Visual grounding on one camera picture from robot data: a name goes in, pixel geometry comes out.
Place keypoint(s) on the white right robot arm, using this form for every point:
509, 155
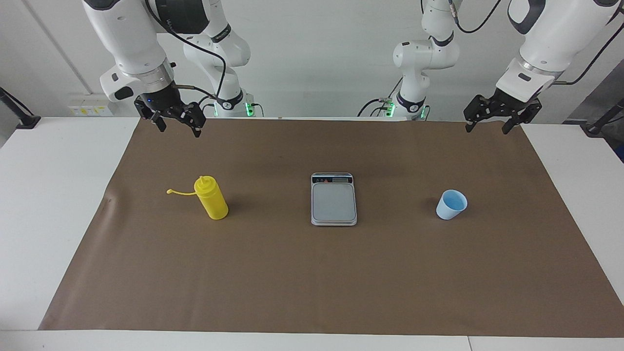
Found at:
126, 39

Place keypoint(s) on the yellow squeeze bottle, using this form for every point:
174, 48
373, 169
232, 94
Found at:
212, 202

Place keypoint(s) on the brown paper table mat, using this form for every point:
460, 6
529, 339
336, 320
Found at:
312, 278

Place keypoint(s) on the blue object at table edge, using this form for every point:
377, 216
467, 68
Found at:
620, 154

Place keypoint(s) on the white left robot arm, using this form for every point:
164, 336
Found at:
551, 34

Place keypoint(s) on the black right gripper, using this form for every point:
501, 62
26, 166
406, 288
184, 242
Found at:
165, 102

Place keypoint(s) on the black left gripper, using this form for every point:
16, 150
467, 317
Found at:
502, 106

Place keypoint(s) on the silver digital kitchen scale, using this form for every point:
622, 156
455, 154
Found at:
334, 202

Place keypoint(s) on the white wall socket box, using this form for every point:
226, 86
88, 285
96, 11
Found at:
90, 109

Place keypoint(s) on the light blue plastic cup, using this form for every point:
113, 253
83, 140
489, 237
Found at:
449, 207

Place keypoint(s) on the black clamp stand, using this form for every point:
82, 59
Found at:
602, 123
24, 119

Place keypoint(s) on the dark grey panel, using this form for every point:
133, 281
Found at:
594, 95

